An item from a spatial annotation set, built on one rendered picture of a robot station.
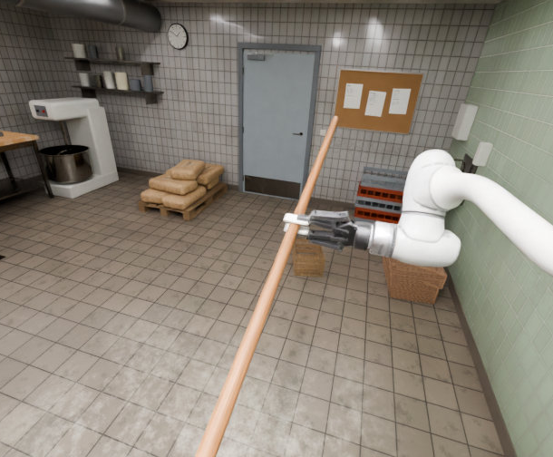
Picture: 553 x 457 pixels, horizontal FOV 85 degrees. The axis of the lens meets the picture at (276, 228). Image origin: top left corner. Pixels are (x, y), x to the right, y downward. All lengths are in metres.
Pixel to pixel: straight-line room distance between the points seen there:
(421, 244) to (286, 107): 3.96
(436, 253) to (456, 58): 3.85
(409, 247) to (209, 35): 4.55
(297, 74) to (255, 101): 0.71
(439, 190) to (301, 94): 3.87
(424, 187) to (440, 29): 3.80
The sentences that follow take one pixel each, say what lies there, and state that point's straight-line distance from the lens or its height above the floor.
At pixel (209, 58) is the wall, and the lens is 5.03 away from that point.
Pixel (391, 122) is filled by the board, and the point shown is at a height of 1.31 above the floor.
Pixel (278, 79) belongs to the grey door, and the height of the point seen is 1.74.
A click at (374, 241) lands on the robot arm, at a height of 1.49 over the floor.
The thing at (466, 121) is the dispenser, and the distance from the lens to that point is 4.01.
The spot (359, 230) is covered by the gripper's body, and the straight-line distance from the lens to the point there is 0.81.
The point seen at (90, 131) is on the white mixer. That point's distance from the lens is 5.62.
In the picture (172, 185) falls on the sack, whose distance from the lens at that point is 4.26.
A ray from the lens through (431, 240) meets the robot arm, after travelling 0.81.
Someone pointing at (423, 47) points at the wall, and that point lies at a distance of 4.49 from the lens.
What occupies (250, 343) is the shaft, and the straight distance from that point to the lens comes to 0.61.
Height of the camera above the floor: 1.86
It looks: 28 degrees down
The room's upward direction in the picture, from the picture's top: 3 degrees clockwise
